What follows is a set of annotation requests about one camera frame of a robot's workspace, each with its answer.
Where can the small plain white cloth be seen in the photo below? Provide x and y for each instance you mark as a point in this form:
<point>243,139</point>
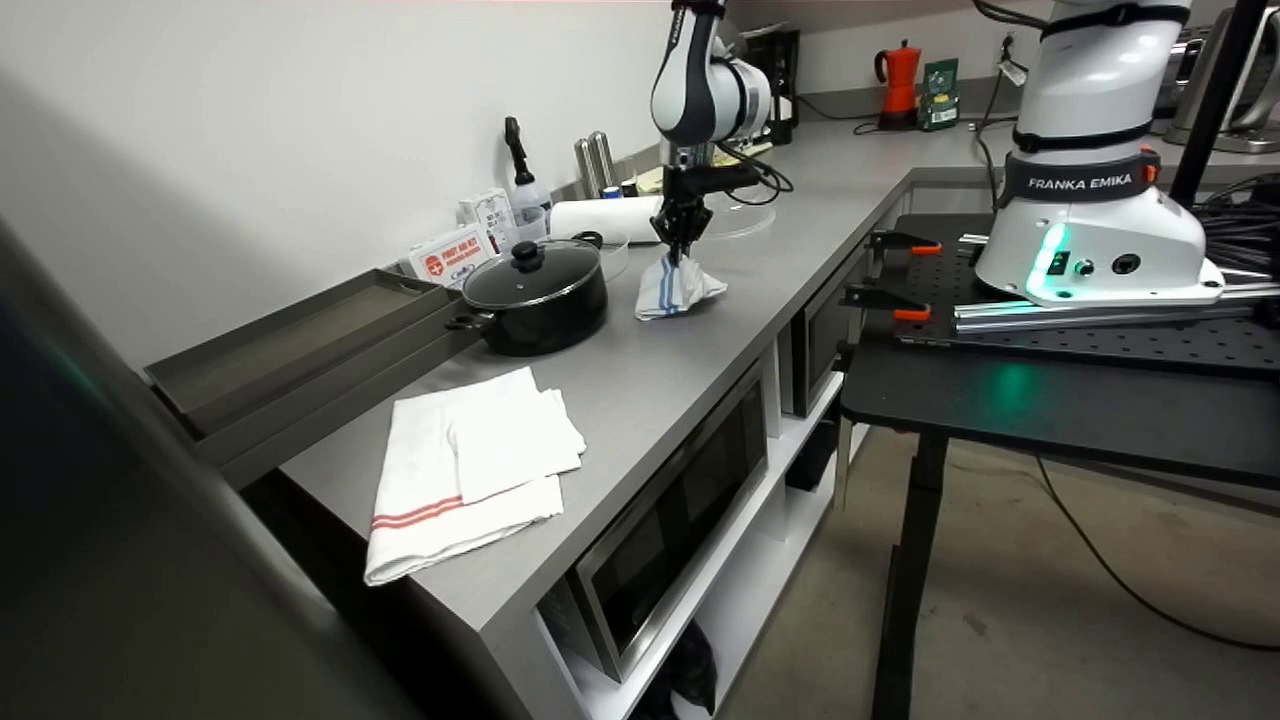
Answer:
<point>514,442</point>

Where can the black under-counter appliance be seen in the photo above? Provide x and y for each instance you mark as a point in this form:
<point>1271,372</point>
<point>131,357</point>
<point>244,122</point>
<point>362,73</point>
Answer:
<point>826,342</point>

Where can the black coffee machine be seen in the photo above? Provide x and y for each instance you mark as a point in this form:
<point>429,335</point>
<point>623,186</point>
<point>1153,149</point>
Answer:
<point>787,67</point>

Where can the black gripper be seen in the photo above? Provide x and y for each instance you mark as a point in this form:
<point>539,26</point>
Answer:
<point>684,183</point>

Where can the white towel with red stripe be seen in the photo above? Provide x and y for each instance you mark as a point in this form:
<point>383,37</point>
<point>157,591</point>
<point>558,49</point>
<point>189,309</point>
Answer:
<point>413,504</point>

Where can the white wall outlet box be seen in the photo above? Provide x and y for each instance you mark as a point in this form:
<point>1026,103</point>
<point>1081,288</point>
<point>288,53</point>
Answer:
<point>483,215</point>

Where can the red moka pot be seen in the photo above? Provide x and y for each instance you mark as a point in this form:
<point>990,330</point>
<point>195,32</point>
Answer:
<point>902,81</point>

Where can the aluminium rail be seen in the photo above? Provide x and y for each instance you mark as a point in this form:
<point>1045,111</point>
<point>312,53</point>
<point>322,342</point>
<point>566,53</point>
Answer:
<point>1106,315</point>

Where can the black stand pole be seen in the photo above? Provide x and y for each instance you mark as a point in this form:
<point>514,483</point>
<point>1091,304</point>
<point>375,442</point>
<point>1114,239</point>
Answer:
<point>1220,103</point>

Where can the silver appliance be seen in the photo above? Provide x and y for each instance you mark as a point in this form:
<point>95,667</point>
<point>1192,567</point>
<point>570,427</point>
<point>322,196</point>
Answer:
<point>1263,81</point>

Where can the black pot with lid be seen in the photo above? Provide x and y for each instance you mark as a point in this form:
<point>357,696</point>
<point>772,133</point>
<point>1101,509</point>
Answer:
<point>543,315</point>

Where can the black microwave oven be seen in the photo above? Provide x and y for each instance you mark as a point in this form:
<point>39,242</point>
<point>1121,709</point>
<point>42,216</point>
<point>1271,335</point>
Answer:
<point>683,504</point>

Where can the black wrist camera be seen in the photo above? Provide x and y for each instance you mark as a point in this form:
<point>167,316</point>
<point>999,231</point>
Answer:
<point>729,171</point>

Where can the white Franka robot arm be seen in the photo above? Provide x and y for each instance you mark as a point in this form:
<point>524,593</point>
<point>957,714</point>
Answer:
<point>1092,81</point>

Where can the stainless steel shaker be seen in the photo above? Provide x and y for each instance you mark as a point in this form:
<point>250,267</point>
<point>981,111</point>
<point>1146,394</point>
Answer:
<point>585,165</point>
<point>608,160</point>

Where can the white paper towel roll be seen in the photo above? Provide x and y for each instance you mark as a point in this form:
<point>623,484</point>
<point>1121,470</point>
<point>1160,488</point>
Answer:
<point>606,220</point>

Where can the yellow wooden board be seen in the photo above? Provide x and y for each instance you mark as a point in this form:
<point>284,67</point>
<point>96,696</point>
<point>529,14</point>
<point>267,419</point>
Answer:
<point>643,183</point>

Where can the red and white sign card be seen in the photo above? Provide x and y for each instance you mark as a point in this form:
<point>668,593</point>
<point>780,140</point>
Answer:
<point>456,254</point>

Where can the green box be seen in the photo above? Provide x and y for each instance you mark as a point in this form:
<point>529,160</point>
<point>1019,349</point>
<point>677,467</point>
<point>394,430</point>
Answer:
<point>942,92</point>

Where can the white towel with blue stripes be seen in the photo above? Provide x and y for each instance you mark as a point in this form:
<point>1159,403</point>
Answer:
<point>675,293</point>

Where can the black robot workbench table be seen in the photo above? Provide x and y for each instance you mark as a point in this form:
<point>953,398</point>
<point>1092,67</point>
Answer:
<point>1066,403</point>

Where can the black bag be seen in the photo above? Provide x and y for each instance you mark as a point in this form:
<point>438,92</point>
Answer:
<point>690,675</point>

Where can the dark grey metal tray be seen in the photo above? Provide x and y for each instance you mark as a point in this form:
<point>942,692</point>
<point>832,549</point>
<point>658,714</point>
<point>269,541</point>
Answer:
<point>306,360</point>

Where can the clear round plate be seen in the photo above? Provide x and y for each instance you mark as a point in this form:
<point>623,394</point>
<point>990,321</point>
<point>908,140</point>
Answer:
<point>746,220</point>

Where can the dark grey panel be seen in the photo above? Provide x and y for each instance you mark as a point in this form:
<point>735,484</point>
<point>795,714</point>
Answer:
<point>134,562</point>

